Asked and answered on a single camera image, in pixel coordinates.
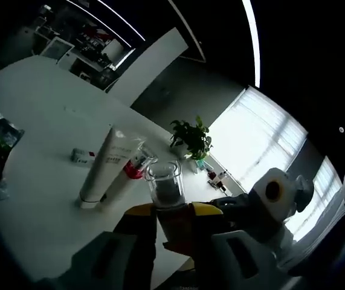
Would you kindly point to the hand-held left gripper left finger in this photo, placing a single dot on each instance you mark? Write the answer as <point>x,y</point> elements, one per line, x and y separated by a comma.
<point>139,235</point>

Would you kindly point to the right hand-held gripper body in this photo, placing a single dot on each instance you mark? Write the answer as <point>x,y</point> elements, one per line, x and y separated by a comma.
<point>281,211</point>

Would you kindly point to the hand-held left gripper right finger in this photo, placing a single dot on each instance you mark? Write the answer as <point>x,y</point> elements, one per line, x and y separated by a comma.
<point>208,241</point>

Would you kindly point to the white red-label skincare bottle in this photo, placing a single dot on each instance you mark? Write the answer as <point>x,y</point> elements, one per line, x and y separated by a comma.
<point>81,155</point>
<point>167,193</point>

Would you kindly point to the white red-collar skincare bottle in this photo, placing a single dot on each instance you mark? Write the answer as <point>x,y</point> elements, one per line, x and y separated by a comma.
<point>134,169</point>

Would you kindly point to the white skincare tube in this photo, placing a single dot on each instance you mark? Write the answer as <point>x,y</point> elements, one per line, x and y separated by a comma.
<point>105,163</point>

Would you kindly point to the dark green skincare sachet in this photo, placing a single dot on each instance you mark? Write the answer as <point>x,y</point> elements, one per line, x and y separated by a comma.
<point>0,139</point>

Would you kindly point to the small pump bottle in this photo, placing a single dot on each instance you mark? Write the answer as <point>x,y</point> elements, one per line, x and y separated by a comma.
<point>223,181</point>

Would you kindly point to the dark red small object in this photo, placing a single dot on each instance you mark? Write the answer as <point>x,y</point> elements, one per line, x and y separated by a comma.
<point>211,175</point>

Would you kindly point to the teal small container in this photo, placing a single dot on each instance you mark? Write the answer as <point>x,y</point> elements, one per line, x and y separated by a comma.
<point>200,166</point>

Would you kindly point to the potted green plant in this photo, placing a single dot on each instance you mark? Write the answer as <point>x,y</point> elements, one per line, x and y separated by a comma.
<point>190,139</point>

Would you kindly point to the ceiling light strip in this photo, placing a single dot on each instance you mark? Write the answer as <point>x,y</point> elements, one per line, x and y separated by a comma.
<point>254,45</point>

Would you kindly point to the white mesh chair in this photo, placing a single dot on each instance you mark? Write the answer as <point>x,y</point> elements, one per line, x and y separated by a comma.
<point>58,49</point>

